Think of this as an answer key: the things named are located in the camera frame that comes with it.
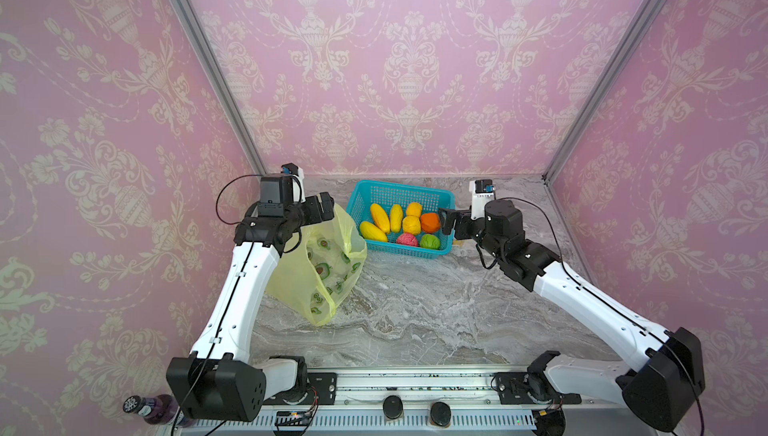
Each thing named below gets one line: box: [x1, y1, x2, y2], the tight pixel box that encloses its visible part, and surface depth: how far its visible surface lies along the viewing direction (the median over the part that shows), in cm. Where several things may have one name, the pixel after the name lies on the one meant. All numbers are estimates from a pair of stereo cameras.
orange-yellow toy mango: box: [370, 203, 390, 233], surface depth 105 cm
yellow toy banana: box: [390, 204, 403, 233], surface depth 105 cm
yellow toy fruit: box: [359, 221, 388, 242], surface depth 102 cm
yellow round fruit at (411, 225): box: [402, 216, 421, 235], surface depth 102 cm
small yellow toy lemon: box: [406, 202, 423, 217], surface depth 108 cm
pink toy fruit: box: [396, 232, 419, 247], surface depth 99 cm
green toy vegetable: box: [419, 234, 441, 250], surface depth 96 cm
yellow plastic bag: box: [265, 204, 367, 326], surface depth 78 cm
